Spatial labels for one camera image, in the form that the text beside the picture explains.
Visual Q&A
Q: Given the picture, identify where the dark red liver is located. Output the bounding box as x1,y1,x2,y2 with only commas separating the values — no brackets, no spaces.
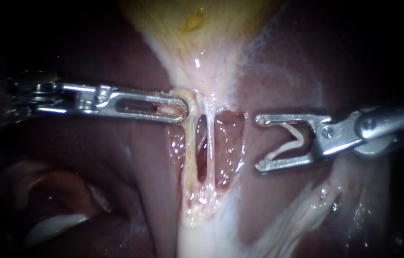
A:
0,0,404,258

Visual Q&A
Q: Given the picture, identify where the left arm instrument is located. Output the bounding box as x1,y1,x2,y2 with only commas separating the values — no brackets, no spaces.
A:
5,71,99,124

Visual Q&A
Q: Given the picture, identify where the left arm instrument jaw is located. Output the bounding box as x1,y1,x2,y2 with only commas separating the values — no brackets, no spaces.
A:
96,85,190,125

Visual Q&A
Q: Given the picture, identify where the thin tube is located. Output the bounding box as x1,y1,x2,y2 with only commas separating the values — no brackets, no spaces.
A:
204,104,218,189
180,96,200,193

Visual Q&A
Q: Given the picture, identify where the right arm instrument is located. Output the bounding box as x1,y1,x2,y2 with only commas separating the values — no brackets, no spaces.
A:
320,104,404,159

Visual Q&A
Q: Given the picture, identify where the white clip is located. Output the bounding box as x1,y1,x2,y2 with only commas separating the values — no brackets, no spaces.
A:
264,122,307,162

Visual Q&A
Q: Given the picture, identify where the right arm instrument jaw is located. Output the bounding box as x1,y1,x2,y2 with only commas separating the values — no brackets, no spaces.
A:
254,113,336,141
254,140,327,174

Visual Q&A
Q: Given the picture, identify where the gallbladder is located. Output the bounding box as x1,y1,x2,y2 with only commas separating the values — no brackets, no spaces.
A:
117,0,282,124

